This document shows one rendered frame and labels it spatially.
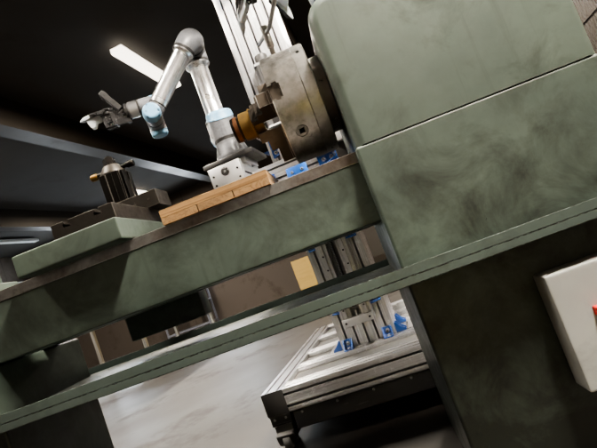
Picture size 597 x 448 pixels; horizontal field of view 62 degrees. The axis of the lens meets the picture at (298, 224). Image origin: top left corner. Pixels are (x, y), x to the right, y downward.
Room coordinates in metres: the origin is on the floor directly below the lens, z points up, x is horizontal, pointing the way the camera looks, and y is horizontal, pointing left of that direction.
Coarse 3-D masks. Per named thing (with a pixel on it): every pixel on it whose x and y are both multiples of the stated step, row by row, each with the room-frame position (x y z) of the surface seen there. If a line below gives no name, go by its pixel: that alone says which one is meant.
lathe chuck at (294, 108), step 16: (288, 48) 1.32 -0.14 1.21; (272, 64) 1.28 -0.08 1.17; (288, 64) 1.26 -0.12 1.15; (272, 80) 1.26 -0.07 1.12; (288, 80) 1.25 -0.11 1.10; (288, 96) 1.25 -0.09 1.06; (304, 96) 1.25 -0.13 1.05; (288, 112) 1.26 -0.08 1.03; (304, 112) 1.26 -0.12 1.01; (288, 128) 1.28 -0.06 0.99; (304, 144) 1.32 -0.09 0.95; (320, 144) 1.34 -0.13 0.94; (304, 160) 1.40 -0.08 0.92
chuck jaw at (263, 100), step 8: (272, 88) 1.26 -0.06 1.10; (280, 88) 1.28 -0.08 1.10; (256, 96) 1.28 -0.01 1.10; (264, 96) 1.28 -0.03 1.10; (272, 96) 1.26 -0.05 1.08; (280, 96) 1.26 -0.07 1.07; (256, 104) 1.33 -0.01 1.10; (264, 104) 1.28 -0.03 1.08; (272, 104) 1.28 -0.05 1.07; (248, 112) 1.36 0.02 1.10; (256, 112) 1.32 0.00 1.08; (264, 112) 1.32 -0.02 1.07; (272, 112) 1.34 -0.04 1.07; (256, 120) 1.35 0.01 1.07; (264, 120) 1.37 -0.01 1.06
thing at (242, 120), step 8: (232, 120) 1.39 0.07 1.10; (240, 120) 1.38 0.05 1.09; (248, 120) 1.38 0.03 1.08; (232, 128) 1.39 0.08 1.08; (240, 128) 1.39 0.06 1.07; (248, 128) 1.38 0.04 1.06; (256, 128) 1.40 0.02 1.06; (264, 128) 1.40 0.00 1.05; (240, 136) 1.40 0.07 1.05; (248, 136) 1.40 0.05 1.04; (256, 136) 1.41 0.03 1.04
